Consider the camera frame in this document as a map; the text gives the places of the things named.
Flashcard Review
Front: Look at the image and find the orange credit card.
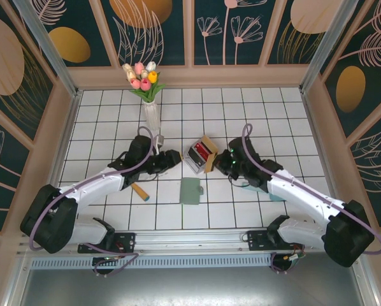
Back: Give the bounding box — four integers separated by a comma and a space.
204, 152, 219, 175

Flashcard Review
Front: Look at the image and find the clear acrylic card box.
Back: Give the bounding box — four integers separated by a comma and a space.
183, 135, 220, 175

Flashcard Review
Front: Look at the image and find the black credit card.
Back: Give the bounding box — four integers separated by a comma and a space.
190, 148, 209, 163

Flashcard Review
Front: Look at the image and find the gold credit card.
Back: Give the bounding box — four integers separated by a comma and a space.
200, 135, 220, 154

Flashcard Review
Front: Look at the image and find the red credit card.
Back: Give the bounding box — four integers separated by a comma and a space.
192, 142, 210, 159

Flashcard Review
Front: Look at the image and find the white ribbed vase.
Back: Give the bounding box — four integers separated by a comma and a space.
144, 101, 162, 131

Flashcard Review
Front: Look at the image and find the teal plastic scoop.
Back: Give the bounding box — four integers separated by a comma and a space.
241, 180, 285, 203

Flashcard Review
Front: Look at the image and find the artificial tulip bouquet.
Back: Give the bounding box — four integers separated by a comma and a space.
122, 61, 166, 103

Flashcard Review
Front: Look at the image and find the grey metal sheet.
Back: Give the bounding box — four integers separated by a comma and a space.
18, 267, 375, 306

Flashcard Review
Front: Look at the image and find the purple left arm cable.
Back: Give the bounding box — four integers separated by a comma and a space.
29, 126, 161, 277

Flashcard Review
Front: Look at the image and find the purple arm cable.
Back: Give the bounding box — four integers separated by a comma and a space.
241, 123, 381, 274
29, 126, 161, 277

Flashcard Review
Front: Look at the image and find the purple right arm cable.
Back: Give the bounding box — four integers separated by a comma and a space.
241, 123, 381, 274

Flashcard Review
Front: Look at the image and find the blue fork wooden handle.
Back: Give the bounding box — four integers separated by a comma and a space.
131, 182, 150, 202

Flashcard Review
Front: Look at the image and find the aluminium side rail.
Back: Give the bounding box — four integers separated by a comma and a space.
300, 91, 349, 211
48, 91, 83, 192

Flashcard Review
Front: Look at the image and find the aluminium front rail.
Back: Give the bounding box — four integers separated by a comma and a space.
17, 225, 365, 259

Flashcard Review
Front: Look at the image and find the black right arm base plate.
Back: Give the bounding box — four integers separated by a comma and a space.
247, 229, 306, 252

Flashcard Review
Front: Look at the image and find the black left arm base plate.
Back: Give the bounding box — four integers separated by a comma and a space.
77, 231, 137, 254

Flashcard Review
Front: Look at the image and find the grey slotted cable duct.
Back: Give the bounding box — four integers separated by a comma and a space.
29, 256, 274, 270

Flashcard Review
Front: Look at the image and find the aluminium corner post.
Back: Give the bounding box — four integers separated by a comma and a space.
11, 0, 83, 98
299, 0, 359, 95

